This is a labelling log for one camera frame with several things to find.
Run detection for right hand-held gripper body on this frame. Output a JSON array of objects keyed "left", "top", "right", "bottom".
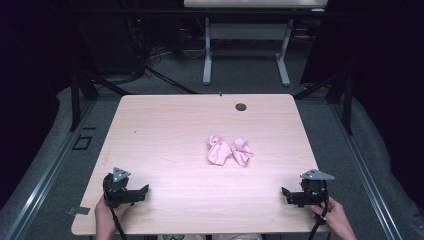
[{"left": 289, "top": 168, "right": 336, "bottom": 208}]

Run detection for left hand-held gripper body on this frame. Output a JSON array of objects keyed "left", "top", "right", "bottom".
[{"left": 102, "top": 167, "right": 142, "bottom": 209}]

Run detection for pink sock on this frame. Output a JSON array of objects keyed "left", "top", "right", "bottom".
[
  {"left": 231, "top": 137, "right": 255, "bottom": 168},
  {"left": 207, "top": 134, "right": 233, "bottom": 167}
]

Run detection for person's left hand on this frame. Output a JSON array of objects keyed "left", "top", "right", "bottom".
[{"left": 94, "top": 197, "right": 131, "bottom": 231}]

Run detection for person's right hand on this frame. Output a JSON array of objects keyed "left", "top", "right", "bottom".
[{"left": 309, "top": 197, "right": 348, "bottom": 232}]

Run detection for black tape square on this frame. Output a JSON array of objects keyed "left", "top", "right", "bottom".
[{"left": 72, "top": 134, "right": 94, "bottom": 151}]

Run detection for dark equipment rack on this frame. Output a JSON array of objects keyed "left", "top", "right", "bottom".
[{"left": 124, "top": 14, "right": 149, "bottom": 76}]

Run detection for white desk with grey legs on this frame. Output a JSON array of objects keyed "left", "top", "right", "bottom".
[{"left": 183, "top": 0, "right": 329, "bottom": 87}]

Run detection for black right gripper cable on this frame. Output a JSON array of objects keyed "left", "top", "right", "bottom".
[{"left": 307, "top": 185, "right": 331, "bottom": 240}]

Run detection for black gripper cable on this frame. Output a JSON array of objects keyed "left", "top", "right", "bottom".
[
  {"left": 103, "top": 178, "right": 128, "bottom": 240},
  {"left": 307, "top": 185, "right": 331, "bottom": 240}
]

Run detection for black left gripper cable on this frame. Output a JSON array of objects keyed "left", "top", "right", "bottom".
[{"left": 103, "top": 178, "right": 128, "bottom": 240}]

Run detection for grey metal table bracket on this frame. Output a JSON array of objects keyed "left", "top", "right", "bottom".
[{"left": 65, "top": 206, "right": 91, "bottom": 216}]

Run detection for aluminium floor rail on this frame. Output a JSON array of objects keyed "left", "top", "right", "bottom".
[
  {"left": 2, "top": 99, "right": 98, "bottom": 240},
  {"left": 329, "top": 99, "right": 405, "bottom": 240}
]

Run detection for black frame post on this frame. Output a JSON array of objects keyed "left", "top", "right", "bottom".
[
  {"left": 69, "top": 71, "right": 82, "bottom": 133},
  {"left": 343, "top": 73, "right": 354, "bottom": 136}
]

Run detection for black floor cables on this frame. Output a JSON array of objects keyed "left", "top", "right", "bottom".
[{"left": 144, "top": 64, "right": 201, "bottom": 96}]

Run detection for black horizontal frame bar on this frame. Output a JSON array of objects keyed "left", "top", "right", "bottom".
[{"left": 66, "top": 8, "right": 351, "bottom": 18}]

